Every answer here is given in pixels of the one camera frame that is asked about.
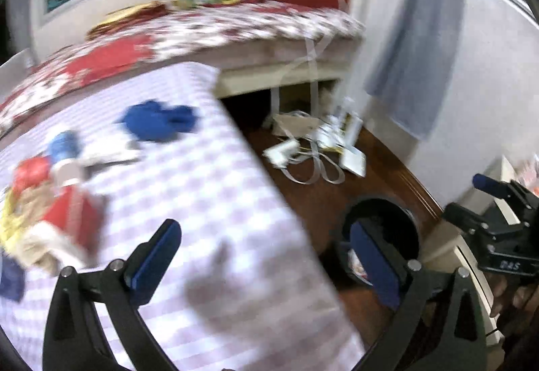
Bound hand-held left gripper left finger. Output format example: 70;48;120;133
44;218;183;371

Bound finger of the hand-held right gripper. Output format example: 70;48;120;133
444;203;491;236
472;173;513;200

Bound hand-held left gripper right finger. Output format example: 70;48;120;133
350;221;493;371

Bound black trash bin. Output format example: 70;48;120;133
330;196;422;297

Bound green and white carton box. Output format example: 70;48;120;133
79;141;142;168

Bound blue paper cup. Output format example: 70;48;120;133
46;131;87;187

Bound blue cloth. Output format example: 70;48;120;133
115;100;201;143

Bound yellow wrapper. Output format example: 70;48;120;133
0;185;43;255

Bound dark blue packet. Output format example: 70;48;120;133
0;252;27;303

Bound person's right hand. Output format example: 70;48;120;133
490;274;539;318

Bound checked tablecloth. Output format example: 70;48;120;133
0;61;367;371

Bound white flat box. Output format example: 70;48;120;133
339;146;367;178

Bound brown cardboard piece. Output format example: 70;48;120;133
271;112;321;138

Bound grey hanging cloth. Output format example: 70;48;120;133
363;0;467;141

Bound beige bed base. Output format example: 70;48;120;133
214;34;363;99

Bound folded yellow red cloth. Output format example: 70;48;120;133
86;1;167;37

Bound white cables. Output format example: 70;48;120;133
295;99;363;155

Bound white strap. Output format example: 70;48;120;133
269;0;355;187

